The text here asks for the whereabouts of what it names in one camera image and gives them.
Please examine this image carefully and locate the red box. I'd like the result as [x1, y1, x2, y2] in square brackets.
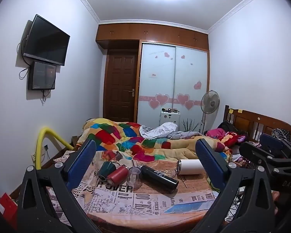
[0, 192, 18, 224]

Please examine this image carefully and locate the white dotted cloth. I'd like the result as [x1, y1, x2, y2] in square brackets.
[139, 122, 178, 140]

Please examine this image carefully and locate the green cup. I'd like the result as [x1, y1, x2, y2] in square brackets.
[97, 161, 118, 180]

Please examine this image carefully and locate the small clear glass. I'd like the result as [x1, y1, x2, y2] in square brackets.
[161, 169, 177, 178]

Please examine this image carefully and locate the black wall television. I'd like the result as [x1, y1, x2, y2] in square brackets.
[23, 14, 71, 66]

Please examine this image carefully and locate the clear glass cup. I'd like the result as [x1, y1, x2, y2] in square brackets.
[127, 166, 142, 185]

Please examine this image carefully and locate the black thermos bottle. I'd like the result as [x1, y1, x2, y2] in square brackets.
[139, 165, 179, 193]

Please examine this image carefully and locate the small white cabinet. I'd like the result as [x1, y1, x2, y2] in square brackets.
[159, 110, 181, 130]

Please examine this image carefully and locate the newspaper print bedsheet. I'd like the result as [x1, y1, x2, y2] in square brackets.
[46, 149, 233, 224]

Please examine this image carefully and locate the small black wall monitor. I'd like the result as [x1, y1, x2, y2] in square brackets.
[27, 61, 57, 91]

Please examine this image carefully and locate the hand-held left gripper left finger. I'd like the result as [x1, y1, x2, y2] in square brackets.
[16, 138, 101, 233]

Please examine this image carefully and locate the grey cloth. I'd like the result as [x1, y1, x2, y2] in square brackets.
[168, 130, 204, 140]

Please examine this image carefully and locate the standing fan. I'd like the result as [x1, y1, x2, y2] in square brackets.
[200, 90, 220, 135]

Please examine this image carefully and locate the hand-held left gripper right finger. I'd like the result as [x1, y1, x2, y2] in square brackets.
[190, 139, 278, 233]

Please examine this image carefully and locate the brown wooden door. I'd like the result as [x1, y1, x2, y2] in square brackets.
[103, 49, 139, 123]

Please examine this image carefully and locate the dried twigs plant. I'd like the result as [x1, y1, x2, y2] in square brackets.
[181, 118, 200, 133]

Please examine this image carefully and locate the black polka-dot bag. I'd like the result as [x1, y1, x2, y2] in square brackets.
[271, 128, 291, 141]

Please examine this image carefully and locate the pink clothing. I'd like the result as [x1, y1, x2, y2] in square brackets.
[206, 128, 227, 139]

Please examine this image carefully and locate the glass wardrobe with heart stickers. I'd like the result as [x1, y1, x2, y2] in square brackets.
[136, 40, 209, 134]

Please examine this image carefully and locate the black monitor cable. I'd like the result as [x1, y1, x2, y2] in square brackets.
[41, 89, 52, 106]

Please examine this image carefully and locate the yellow foam tube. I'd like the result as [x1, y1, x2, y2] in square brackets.
[36, 126, 74, 170]

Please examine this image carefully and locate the wooden overhead cabinet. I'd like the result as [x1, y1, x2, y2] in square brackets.
[96, 24, 210, 52]

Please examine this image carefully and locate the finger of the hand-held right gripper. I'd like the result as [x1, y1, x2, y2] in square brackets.
[240, 141, 291, 175]
[259, 133, 291, 159]

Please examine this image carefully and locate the colourful patchwork blanket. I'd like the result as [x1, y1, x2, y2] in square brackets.
[76, 118, 233, 162]

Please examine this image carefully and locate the person's right hand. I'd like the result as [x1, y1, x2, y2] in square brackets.
[272, 190, 280, 214]

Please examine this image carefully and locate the white thermos cup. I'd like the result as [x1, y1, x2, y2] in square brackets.
[177, 159, 204, 175]

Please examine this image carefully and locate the black television cable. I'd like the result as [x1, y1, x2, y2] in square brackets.
[16, 37, 31, 80]

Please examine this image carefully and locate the wooden bed headboard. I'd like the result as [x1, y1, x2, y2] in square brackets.
[223, 105, 291, 146]

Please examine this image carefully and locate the red cup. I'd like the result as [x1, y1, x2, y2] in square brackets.
[106, 165, 129, 185]

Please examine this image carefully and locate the red plush toy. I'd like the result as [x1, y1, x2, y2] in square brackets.
[218, 131, 248, 148]

